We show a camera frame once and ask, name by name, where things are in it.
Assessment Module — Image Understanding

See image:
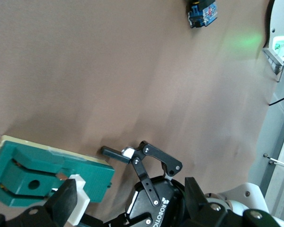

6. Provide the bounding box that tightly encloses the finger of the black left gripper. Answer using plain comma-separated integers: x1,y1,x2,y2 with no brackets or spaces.
81,212,127,227

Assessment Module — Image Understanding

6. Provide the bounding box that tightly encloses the black arm base cable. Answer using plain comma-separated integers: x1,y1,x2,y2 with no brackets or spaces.
269,93,284,106

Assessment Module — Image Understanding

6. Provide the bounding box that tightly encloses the brown paper table cover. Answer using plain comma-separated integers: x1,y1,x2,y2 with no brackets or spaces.
0,0,279,227

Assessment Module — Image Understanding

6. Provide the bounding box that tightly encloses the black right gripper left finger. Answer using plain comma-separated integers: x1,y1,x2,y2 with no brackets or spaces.
0,179,79,227

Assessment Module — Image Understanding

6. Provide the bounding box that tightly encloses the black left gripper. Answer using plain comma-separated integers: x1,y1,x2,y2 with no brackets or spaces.
101,140,190,227

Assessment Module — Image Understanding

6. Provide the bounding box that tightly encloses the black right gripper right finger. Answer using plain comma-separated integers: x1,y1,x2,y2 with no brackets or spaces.
183,177,284,227

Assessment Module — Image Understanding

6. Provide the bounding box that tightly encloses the green push button blue block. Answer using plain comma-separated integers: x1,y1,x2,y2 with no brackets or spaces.
187,0,219,29

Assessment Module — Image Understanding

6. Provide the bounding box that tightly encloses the white bar with screws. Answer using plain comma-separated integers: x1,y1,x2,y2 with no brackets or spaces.
262,153,284,170

